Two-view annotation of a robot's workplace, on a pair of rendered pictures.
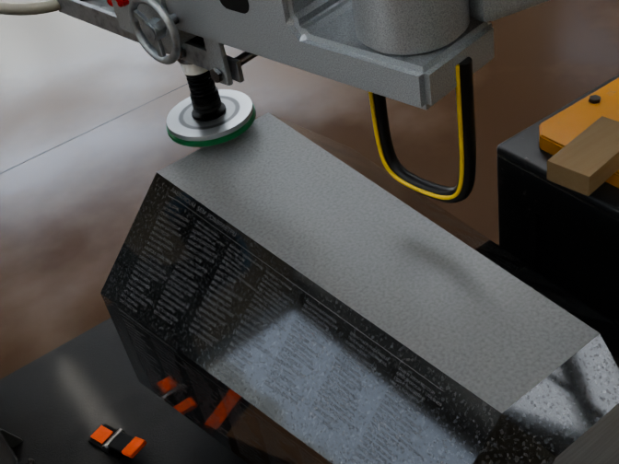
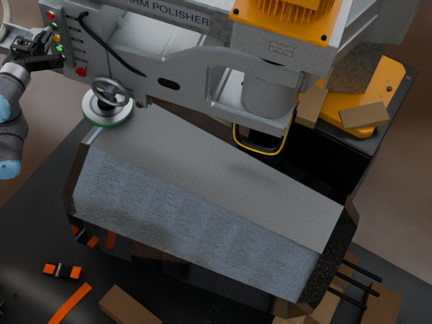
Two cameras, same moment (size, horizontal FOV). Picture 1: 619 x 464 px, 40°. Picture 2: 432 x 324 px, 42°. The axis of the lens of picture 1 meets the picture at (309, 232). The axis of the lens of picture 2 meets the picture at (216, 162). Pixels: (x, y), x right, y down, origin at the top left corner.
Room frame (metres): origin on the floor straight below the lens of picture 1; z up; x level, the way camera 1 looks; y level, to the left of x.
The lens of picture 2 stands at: (0.42, 0.63, 2.79)
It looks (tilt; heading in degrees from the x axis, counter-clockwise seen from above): 59 degrees down; 323
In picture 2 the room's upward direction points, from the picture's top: 7 degrees clockwise
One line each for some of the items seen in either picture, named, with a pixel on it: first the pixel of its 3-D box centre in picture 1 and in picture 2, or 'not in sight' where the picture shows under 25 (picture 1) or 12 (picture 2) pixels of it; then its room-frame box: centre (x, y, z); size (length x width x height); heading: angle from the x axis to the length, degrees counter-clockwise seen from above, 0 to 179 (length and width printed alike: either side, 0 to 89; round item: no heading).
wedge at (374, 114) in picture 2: not in sight; (363, 115); (1.25, -0.80, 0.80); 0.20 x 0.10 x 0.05; 68
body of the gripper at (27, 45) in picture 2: not in sight; (24, 58); (1.70, 0.46, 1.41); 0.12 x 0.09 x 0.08; 133
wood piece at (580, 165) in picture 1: (595, 155); (310, 105); (1.41, -0.62, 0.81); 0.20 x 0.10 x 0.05; 126
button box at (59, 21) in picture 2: not in sight; (58, 35); (1.80, 0.31, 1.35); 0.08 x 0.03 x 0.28; 39
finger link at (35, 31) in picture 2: not in sight; (39, 31); (1.77, 0.38, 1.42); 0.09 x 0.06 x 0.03; 133
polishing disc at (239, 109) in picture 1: (209, 114); (107, 103); (1.82, 0.18, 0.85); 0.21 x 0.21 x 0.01
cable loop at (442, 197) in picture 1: (420, 126); (260, 128); (1.30, -0.24, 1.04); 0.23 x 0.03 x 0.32; 39
